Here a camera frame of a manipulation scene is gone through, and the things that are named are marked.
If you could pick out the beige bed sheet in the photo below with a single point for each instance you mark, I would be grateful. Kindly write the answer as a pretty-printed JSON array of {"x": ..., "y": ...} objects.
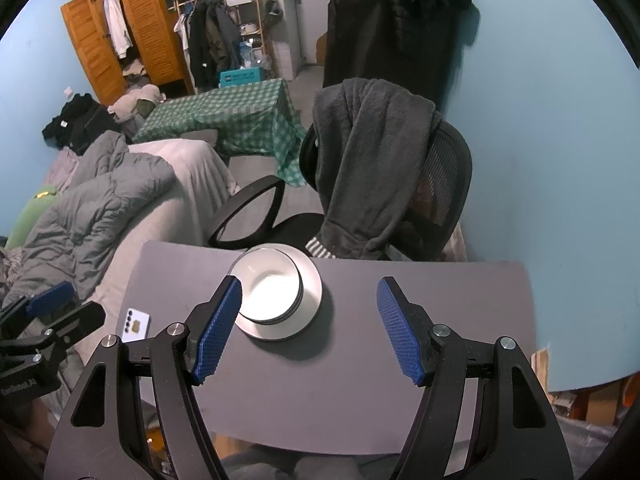
[{"x": 165, "y": 195}]

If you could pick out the white plate black rim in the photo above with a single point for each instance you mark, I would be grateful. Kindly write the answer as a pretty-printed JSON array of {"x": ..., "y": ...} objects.
[
  {"x": 280, "y": 339},
  {"x": 311, "y": 285}
]

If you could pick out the white door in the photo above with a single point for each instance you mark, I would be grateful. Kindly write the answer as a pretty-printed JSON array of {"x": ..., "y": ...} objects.
[{"x": 307, "y": 10}]

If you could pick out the dark olive hanging jacket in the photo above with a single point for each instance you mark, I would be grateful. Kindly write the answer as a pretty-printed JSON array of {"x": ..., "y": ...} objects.
[{"x": 222, "y": 35}]

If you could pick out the small white hanging shirt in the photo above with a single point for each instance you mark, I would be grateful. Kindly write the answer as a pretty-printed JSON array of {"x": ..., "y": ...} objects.
[{"x": 180, "y": 25}]

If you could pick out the white bowl black rim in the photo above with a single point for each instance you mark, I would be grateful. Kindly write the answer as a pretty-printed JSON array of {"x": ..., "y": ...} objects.
[
  {"x": 301, "y": 294},
  {"x": 270, "y": 285},
  {"x": 296, "y": 308}
]

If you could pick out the green pillow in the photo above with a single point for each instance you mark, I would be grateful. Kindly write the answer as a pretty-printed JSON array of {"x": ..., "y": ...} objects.
[{"x": 30, "y": 220}]

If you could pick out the white shirt in wardrobe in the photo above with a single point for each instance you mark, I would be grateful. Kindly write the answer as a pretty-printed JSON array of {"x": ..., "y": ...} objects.
[{"x": 116, "y": 25}]

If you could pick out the clear plastic water bottle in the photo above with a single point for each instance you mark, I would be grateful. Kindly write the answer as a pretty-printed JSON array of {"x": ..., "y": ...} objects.
[{"x": 247, "y": 52}]

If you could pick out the black hanging coat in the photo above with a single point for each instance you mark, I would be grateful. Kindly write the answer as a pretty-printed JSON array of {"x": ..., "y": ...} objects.
[{"x": 385, "y": 30}]

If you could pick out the teal storage box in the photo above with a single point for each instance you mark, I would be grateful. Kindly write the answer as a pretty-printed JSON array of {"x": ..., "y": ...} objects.
[{"x": 240, "y": 77}]

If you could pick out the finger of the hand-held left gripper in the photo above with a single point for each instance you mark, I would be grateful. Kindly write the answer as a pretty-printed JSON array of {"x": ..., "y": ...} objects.
[
  {"x": 75, "y": 325},
  {"x": 47, "y": 300}
]

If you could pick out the black mesh office chair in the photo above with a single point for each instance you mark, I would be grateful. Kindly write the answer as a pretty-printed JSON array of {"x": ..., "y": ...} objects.
[{"x": 445, "y": 175}]

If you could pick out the person's grey trousers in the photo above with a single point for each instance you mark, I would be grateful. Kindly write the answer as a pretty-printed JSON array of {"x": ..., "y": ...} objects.
[{"x": 300, "y": 467}]

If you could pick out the wooden louvred wardrobe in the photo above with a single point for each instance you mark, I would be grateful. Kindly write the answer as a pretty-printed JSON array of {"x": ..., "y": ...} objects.
[{"x": 150, "y": 15}]

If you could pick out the green checked tablecloth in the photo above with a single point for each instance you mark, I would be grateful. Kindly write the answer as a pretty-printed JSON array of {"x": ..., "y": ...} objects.
[{"x": 240, "y": 110}]

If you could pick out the cardboard box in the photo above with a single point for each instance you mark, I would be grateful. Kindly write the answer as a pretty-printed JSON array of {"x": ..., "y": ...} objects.
[{"x": 600, "y": 400}]

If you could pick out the wooden plank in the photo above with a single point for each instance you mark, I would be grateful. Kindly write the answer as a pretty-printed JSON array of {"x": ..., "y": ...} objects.
[{"x": 540, "y": 365}]

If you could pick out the black hanging jacket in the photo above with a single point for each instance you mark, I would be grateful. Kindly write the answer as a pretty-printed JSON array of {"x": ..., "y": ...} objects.
[{"x": 199, "y": 45}]

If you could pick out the grey quilted duvet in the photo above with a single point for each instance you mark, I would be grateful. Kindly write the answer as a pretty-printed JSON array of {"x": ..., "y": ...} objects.
[{"x": 100, "y": 200}]

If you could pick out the beige clothes pile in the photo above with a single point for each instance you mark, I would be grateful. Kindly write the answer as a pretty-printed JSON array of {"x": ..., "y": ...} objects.
[{"x": 135, "y": 97}]

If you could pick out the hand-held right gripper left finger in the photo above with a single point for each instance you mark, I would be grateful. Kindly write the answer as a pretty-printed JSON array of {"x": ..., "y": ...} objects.
[{"x": 215, "y": 335}]

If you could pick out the white smartphone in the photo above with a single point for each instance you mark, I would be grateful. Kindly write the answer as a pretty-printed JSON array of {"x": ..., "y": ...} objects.
[{"x": 135, "y": 325}]

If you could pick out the black clothes pile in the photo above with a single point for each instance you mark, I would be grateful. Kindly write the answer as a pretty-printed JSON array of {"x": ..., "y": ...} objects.
[{"x": 85, "y": 120}]

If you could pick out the dark grey fleece robe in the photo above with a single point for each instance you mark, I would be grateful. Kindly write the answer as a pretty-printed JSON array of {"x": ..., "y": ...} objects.
[{"x": 360, "y": 160}]

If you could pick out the lavender cloth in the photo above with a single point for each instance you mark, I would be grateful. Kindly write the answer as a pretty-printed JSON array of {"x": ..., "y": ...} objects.
[{"x": 62, "y": 170}]

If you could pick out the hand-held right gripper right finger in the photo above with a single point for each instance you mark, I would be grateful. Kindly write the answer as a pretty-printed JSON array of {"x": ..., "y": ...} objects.
[{"x": 400, "y": 335}]

